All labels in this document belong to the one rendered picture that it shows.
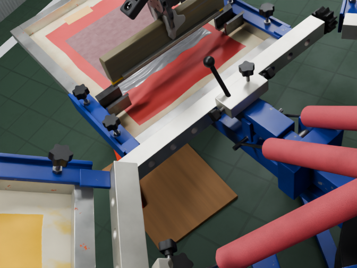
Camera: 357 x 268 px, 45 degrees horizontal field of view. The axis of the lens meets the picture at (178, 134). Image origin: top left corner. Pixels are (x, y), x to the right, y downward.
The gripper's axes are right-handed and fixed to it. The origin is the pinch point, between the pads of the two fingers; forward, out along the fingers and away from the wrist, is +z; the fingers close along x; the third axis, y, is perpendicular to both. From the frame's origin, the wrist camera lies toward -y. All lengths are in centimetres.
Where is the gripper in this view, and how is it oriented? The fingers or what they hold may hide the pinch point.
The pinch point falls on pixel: (166, 33)
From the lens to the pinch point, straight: 122.9
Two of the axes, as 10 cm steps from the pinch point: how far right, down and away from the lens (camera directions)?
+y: 7.6, -5.9, 2.6
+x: -6.2, -5.4, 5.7
